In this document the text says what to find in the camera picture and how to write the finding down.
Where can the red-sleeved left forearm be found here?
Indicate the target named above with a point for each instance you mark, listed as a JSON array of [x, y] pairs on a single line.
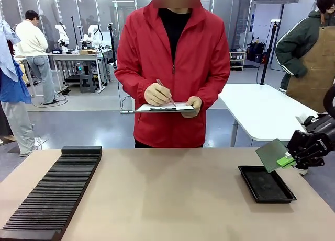
[[216, 94]]

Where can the green perforated PCB board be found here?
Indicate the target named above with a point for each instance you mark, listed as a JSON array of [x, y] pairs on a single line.
[[270, 154]]

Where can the large white background robot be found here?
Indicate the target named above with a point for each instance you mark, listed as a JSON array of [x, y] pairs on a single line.
[[93, 37]]

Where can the white shoe shelf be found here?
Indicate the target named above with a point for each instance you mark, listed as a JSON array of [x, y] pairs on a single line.
[[237, 60]]

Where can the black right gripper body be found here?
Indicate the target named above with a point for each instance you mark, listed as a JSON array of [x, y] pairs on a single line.
[[325, 136]]

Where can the white background workbench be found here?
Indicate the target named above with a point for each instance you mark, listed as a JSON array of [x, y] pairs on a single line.
[[76, 58]]

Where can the red pen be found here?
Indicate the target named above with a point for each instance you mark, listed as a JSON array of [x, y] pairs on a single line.
[[165, 92]]

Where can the red-sleeved right forearm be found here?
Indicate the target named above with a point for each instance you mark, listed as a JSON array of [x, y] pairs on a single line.
[[131, 84]]

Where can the person in brown apron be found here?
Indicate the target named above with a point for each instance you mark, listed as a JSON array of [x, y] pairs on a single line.
[[311, 63]]

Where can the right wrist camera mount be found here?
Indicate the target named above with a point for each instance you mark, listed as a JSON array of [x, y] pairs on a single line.
[[307, 120]]

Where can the black tripod pole with camera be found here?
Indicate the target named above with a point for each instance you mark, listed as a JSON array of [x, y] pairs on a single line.
[[267, 52]]

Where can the person in white sweater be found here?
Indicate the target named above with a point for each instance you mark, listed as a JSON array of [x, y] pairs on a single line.
[[32, 45]]

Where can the black printed box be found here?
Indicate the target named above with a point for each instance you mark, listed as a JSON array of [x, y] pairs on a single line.
[[56, 51]]

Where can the white rounded table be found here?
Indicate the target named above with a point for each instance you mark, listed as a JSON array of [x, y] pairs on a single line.
[[264, 113]]

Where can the small white background robot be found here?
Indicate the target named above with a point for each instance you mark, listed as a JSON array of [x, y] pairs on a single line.
[[62, 37]]

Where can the person's right hand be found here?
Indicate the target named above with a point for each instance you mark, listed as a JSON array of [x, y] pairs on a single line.
[[157, 94]]

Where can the person in red jacket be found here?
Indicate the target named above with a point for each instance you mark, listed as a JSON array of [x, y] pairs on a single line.
[[178, 55]]

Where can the cardboard box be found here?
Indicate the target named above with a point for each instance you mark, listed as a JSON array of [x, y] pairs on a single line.
[[87, 51]]

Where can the black equipment cases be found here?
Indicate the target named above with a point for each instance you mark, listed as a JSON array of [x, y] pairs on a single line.
[[256, 52]]

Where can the black plastic tray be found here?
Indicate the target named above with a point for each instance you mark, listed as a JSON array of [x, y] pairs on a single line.
[[267, 187]]

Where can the grey step stool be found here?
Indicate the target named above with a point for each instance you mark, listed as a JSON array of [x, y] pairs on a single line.
[[88, 82]]

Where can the thin black background stand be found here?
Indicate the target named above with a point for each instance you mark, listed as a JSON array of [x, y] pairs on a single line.
[[74, 32]]

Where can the person in blue clothes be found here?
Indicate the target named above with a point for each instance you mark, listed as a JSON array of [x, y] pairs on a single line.
[[13, 94]]

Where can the person's left hand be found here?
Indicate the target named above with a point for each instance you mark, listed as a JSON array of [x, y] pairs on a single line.
[[193, 106]]

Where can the white clipboard with black clip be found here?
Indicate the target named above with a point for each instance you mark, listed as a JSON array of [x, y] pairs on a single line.
[[165, 107]]

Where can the black slotted PCB rack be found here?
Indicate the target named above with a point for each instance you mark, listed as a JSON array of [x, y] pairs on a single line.
[[52, 194]]

